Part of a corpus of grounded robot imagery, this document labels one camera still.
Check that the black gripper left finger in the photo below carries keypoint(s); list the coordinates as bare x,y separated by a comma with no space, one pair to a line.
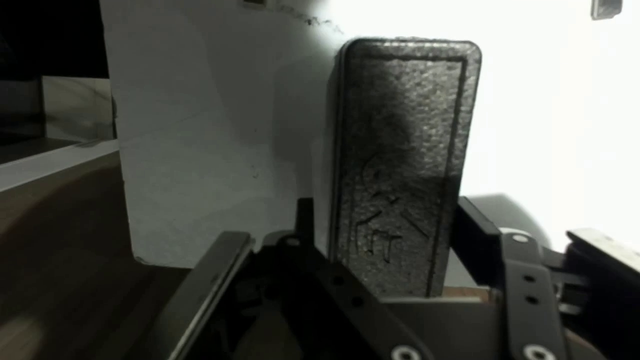
321,293

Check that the white platform board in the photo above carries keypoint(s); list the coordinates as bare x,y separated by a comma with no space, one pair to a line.
201,132

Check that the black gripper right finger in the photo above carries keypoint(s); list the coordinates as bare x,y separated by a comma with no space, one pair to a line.
527,286

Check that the black foam whiteboard eraser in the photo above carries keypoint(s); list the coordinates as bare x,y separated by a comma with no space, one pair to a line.
400,167

